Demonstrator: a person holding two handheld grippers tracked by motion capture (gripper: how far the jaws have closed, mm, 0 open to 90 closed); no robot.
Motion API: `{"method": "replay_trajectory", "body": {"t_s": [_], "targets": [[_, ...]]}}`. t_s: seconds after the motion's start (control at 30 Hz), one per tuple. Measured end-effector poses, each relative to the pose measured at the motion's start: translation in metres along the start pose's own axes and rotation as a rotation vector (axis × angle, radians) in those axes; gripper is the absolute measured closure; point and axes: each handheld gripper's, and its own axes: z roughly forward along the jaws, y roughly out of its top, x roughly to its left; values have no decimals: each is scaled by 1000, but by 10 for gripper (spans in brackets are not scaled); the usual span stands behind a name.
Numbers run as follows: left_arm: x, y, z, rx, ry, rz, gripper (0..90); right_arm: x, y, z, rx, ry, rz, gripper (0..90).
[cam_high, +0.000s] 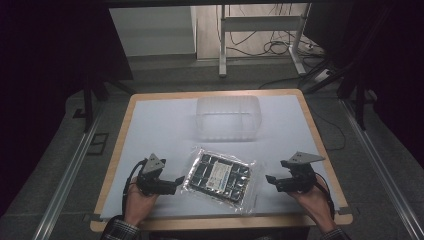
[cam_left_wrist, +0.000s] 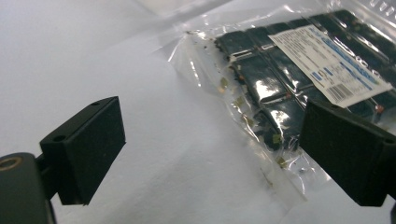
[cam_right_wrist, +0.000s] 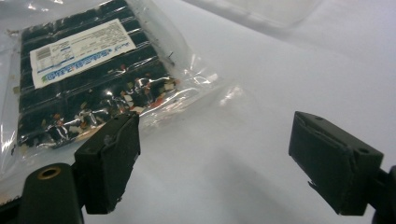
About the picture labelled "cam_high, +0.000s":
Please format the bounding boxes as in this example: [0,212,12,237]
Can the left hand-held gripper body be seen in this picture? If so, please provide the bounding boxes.
[136,153,177,197]

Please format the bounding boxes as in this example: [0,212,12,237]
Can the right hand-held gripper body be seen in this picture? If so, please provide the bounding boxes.
[275,151,326,194]

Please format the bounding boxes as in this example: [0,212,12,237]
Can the clear bag of dark packets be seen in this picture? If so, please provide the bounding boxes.
[180,145,258,214]

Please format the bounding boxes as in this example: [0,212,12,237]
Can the clear plastic container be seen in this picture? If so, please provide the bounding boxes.
[194,95,262,142]

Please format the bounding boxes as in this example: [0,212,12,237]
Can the person's left hand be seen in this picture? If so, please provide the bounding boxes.
[123,177,160,228]

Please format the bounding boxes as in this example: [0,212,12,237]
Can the person's right hand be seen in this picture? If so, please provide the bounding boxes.
[288,175,336,233]

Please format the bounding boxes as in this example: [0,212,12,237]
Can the white table mat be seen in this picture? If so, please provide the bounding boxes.
[99,95,341,220]

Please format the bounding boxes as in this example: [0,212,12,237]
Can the black floor socket plate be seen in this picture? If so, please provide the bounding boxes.
[87,132,110,156]

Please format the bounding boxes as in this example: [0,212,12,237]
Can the black tripod stand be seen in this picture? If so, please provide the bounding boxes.
[301,59,378,131]

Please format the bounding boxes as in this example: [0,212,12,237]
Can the black stand legs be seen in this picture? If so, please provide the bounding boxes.
[72,74,138,133]

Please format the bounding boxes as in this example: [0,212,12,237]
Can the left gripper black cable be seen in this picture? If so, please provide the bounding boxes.
[121,159,148,221]

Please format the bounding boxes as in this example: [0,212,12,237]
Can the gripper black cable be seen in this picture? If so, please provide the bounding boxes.
[121,159,148,221]
[313,172,336,221]

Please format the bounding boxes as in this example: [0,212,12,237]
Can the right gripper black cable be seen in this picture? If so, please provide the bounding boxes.
[313,172,336,221]

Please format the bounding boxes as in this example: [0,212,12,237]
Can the thin black floor cable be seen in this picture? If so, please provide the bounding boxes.
[308,105,347,152]

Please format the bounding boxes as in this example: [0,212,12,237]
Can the aluminium floor rail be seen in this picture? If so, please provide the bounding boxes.
[31,106,104,240]
[339,99,424,240]

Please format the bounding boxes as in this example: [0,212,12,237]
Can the black floor cables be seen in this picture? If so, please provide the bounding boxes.
[215,3,329,91]

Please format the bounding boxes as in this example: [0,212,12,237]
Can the white metal desk frame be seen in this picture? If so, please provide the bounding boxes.
[218,3,313,79]

